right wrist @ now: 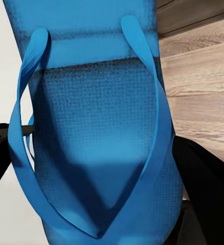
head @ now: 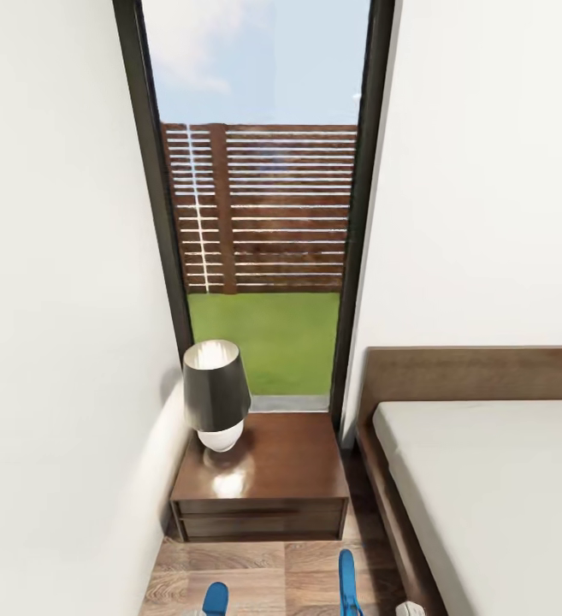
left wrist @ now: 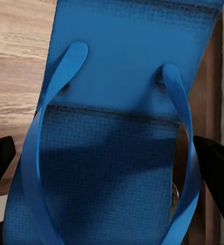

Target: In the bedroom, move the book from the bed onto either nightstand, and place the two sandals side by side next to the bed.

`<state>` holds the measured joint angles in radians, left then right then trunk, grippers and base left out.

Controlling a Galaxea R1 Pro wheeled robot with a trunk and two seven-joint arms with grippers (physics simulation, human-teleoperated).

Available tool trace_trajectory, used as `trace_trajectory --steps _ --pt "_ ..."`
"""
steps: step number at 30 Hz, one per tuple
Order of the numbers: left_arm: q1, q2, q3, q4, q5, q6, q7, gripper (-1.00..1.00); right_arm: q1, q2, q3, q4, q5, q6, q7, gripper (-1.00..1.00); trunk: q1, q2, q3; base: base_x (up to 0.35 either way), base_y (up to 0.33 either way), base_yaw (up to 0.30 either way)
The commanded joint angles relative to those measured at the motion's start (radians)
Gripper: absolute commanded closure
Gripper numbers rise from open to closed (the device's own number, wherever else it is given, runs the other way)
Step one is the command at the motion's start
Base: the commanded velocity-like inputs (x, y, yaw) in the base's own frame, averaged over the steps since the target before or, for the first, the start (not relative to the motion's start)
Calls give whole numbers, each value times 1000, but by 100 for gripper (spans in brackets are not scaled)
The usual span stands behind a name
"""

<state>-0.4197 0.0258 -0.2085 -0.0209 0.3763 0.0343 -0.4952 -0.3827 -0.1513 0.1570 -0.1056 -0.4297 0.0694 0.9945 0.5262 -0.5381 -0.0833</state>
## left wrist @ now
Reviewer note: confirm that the sandal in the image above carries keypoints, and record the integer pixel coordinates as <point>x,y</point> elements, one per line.
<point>97,160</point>

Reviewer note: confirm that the bed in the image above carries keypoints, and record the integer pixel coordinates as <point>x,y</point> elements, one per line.
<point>206,103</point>

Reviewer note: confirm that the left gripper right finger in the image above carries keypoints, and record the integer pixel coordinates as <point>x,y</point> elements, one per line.
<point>211,163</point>

